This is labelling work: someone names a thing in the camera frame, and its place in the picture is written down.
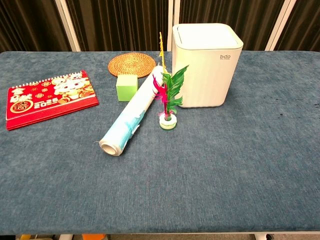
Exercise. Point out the white plastic trash bin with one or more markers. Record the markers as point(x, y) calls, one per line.
point(207, 80)

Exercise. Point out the rolled white blue paper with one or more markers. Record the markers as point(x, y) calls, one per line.
point(132, 110)

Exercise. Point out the light green cube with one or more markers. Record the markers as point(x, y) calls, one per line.
point(126, 87)

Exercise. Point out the white metal frame bar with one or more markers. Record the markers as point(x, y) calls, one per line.
point(278, 25)
point(67, 22)
point(173, 12)

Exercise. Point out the blue fabric table cover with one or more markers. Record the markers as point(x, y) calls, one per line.
point(160, 162)

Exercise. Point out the red 2025 desk calendar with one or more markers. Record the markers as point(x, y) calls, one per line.
point(50, 100)

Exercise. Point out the round woven rattan coaster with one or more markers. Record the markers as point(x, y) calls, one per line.
point(131, 65)

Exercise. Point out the feather shuttlecock with white base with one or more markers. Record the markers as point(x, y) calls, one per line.
point(168, 100)

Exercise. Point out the white plastic bin lid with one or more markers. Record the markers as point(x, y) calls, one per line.
point(206, 35)

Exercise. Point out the dark pleated curtain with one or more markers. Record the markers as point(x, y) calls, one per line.
point(117, 22)

